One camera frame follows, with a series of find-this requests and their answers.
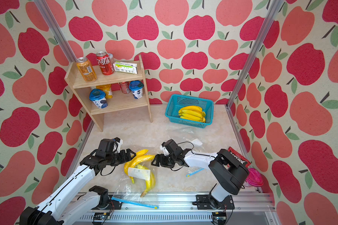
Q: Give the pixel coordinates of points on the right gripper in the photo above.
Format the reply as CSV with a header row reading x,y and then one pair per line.
x,y
162,161

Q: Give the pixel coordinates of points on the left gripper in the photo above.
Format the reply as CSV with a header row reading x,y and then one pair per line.
x,y
126,157

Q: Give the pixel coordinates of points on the bananas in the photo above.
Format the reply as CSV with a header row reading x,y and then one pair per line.
x,y
140,173

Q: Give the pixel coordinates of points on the zip-top bag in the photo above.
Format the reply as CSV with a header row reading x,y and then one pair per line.
x,y
187,138
123,193

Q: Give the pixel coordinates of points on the banana bunch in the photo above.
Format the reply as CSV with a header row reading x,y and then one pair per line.
x,y
192,113

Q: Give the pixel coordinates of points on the teal plastic basket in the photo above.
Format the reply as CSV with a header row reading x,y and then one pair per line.
x,y
177,102

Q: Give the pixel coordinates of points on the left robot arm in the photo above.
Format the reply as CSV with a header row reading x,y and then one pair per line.
x,y
73,182

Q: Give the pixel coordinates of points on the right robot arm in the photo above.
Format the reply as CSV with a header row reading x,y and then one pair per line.
x,y
228,169

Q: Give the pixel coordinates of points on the red chips bag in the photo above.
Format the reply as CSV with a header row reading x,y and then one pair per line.
x,y
239,157

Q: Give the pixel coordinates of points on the blue yogurt cup left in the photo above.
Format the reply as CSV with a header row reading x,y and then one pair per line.
x,y
98,97

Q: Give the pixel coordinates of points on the blue yogurt cup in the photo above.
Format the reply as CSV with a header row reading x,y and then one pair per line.
x,y
98,97
136,88

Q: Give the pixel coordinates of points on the blue yogurt cup right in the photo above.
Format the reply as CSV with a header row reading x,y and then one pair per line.
x,y
136,88

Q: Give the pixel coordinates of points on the small red can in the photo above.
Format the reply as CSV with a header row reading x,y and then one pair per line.
x,y
125,87

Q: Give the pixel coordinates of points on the yellow yogurt cup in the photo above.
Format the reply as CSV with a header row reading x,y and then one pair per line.
x,y
107,89

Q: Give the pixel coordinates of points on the green white box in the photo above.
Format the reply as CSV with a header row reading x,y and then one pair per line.
x,y
125,67

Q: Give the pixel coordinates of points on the red cola can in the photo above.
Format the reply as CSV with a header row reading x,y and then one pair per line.
x,y
104,63

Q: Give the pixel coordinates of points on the orange soda can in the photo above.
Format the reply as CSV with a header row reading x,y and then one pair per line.
x,y
86,69

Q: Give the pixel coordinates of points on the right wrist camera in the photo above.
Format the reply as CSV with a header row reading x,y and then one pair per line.
x,y
164,149

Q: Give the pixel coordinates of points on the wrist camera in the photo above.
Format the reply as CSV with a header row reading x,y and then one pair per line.
x,y
118,143
164,149

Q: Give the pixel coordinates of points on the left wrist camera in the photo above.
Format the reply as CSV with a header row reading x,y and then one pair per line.
x,y
118,143

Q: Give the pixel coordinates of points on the aluminium front rail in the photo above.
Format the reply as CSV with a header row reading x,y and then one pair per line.
x,y
177,207

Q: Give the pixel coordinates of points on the left aluminium corner post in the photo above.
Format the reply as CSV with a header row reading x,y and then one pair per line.
x,y
49,18

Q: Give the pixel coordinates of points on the aluminium corner post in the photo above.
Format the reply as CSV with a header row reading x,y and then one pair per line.
x,y
49,18
259,42

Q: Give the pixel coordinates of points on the right aluminium corner post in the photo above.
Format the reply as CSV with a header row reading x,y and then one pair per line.
x,y
259,42

